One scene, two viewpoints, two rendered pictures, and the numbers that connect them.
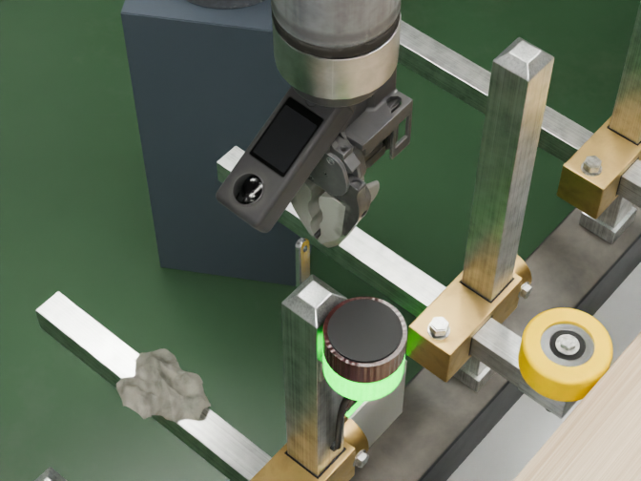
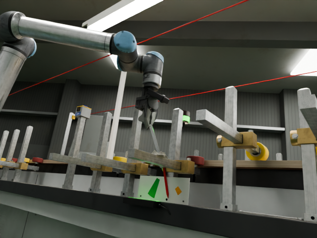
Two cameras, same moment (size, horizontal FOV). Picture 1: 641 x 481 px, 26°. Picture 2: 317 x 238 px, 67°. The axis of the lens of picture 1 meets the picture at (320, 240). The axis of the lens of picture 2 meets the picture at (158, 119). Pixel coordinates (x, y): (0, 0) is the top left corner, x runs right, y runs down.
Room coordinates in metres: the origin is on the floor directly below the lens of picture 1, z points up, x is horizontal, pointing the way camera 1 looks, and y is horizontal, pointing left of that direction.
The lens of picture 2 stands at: (0.67, 1.04, 0.73)
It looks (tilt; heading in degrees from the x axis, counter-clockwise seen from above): 17 degrees up; 269
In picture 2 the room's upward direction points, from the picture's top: 6 degrees clockwise
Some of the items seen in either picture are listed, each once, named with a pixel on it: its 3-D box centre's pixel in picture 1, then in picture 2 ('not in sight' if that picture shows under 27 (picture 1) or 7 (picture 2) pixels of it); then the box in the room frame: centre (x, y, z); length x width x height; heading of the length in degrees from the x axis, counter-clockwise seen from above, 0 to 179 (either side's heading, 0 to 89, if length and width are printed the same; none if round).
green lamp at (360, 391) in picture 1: (363, 358); (183, 119); (0.54, -0.03, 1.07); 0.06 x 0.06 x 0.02
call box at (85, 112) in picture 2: not in sight; (83, 113); (1.15, -0.49, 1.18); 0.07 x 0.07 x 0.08; 49
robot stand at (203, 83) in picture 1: (237, 105); not in sight; (1.49, 0.13, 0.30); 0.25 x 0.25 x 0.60; 80
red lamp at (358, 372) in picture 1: (364, 339); (183, 114); (0.54, -0.03, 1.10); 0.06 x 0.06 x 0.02
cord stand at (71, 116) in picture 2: not in sight; (65, 147); (1.98, -2.67, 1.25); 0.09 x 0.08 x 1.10; 139
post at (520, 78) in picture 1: (493, 237); (133, 149); (0.76, -0.16, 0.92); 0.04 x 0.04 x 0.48; 49
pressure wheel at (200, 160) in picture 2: not in sight; (194, 168); (0.47, -0.05, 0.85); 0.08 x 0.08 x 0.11
